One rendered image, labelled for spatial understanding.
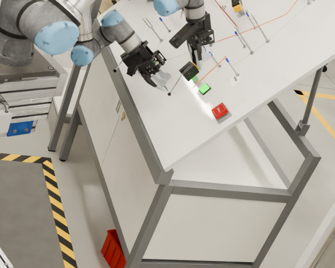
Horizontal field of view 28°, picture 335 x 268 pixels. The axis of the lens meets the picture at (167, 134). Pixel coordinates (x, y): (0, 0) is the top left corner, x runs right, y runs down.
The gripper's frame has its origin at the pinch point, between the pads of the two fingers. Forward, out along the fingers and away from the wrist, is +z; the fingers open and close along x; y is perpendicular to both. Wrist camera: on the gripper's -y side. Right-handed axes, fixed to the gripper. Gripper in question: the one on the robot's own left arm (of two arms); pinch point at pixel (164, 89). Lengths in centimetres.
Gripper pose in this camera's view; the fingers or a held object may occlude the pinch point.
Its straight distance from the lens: 252.1
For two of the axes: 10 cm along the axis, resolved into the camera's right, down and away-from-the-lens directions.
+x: 3.8, -6.4, 6.6
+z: 6.1, 7.1, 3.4
